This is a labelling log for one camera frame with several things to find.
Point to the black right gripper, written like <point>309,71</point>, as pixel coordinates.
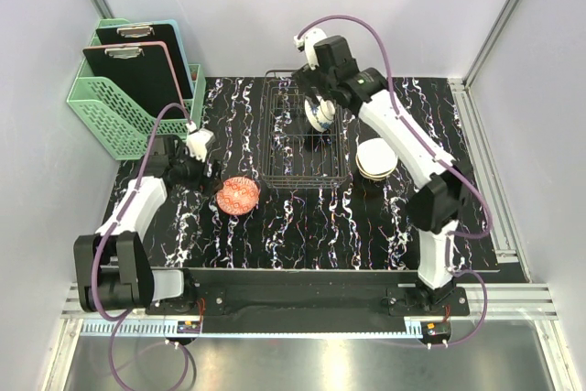
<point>306,79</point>

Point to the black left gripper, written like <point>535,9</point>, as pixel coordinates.
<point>201,179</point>

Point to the blue white patterned bowl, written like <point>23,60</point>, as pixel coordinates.
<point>320,115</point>

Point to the red orange patterned bowl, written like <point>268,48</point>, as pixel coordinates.
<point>238,196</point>

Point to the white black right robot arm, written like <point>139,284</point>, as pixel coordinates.
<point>435,206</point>

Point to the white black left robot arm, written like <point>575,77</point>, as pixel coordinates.
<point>112,268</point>

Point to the black marble pattern mat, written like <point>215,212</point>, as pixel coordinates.
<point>360,225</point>

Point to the green mesh file organizer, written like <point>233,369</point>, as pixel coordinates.
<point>116,120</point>

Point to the white top bowl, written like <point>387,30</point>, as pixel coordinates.
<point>376,155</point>

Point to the black clipboard pink edge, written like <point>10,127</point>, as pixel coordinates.
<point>143,70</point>

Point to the black clipboard blue edge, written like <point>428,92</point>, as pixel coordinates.
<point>166,31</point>

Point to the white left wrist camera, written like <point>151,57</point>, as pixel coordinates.
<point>199,142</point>

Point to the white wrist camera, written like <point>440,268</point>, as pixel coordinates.
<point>306,44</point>
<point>199,142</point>

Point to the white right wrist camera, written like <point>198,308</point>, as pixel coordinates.
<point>306,44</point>

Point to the dark wire dish rack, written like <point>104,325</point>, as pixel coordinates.
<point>292,154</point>

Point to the right aluminium frame post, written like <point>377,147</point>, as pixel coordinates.
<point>498,27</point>

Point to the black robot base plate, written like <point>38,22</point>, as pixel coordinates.
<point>304,302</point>

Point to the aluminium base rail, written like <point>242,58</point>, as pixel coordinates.
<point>495,302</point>

